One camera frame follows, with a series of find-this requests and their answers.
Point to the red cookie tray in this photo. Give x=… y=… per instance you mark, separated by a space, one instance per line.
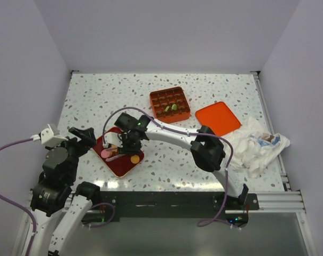
x=121 y=166

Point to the white crumpled plastic bag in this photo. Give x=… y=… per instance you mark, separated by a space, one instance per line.
x=254 y=147

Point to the orange cookie lower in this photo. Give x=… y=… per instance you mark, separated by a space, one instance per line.
x=135 y=159

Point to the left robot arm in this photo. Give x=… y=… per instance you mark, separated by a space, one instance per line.
x=55 y=210

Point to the orange compartment cookie box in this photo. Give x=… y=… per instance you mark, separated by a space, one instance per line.
x=167 y=97

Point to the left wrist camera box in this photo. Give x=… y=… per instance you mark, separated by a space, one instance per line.
x=50 y=136

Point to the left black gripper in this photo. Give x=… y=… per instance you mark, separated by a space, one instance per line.
x=87 y=139

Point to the orange flower cookie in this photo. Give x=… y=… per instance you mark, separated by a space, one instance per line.
x=114 y=152

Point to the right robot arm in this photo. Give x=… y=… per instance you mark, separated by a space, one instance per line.
x=210 y=152

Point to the pink cookie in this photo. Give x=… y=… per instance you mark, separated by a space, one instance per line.
x=105 y=153

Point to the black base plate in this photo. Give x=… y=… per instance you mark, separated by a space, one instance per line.
x=182 y=204

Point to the orange box lid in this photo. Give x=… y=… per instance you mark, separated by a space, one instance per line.
x=219 y=118

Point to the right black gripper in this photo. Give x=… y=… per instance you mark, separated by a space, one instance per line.
x=126 y=150

